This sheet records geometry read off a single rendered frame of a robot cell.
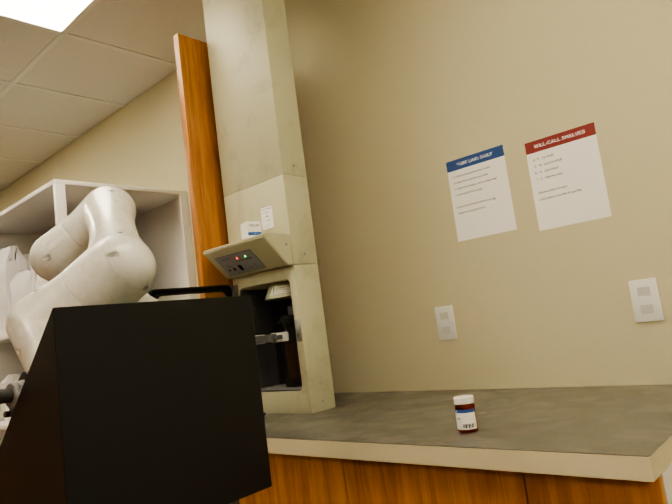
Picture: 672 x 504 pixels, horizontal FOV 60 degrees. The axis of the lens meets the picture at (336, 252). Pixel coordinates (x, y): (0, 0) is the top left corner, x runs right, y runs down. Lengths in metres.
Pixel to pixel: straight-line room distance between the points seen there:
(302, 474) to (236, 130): 1.19
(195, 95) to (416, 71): 0.82
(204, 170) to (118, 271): 1.17
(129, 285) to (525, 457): 0.77
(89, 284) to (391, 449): 0.69
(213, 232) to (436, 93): 0.93
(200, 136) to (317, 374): 0.97
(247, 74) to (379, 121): 0.51
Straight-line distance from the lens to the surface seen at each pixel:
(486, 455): 1.19
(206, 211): 2.17
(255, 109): 2.08
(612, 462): 1.10
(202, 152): 2.23
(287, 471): 1.60
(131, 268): 1.09
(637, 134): 1.82
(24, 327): 1.15
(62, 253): 1.51
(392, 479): 1.37
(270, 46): 2.10
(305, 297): 1.89
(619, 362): 1.83
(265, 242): 1.83
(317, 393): 1.90
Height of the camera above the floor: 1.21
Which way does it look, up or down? 7 degrees up
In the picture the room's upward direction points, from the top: 7 degrees counter-clockwise
